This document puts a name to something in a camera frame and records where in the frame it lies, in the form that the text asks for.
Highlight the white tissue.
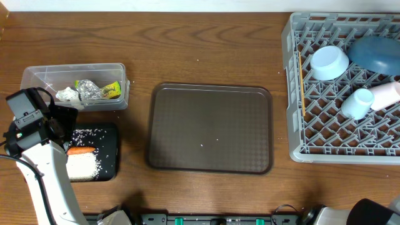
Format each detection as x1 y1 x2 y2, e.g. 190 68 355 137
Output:
56 87 84 110

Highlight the light blue cup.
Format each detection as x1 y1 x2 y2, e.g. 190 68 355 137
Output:
341 88 374 120

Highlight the black tray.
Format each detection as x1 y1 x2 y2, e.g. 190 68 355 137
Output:
74 122 119 182

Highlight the white cup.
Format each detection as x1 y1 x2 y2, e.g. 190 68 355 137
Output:
369 81 400 111

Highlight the dark blue plate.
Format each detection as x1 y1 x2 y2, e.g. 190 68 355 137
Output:
347 36 399 76

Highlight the foil snack wrapper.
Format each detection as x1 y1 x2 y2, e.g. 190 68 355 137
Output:
74 79 122 101

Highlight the light blue bowl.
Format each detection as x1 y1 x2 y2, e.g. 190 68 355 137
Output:
310 46 349 81

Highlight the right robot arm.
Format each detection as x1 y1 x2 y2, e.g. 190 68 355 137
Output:
297 196 399 225

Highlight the brown serving tray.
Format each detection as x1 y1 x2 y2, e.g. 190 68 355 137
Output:
145 83 274 175

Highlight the orange carrot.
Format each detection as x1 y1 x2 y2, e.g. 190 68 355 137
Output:
67 146 96 156

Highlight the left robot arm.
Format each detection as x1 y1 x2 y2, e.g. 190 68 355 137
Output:
5 105 131 224

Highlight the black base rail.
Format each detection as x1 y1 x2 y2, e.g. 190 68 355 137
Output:
84 212 313 225

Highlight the grey dishwasher rack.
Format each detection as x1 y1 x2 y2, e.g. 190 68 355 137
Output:
281 12 399 165

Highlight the pile of white rice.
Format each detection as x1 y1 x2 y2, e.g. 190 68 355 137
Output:
66 128 106 182

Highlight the wooden chopstick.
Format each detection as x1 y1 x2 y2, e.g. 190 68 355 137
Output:
298 51 306 117

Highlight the clear plastic bin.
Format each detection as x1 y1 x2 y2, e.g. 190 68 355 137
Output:
20 63 130 112

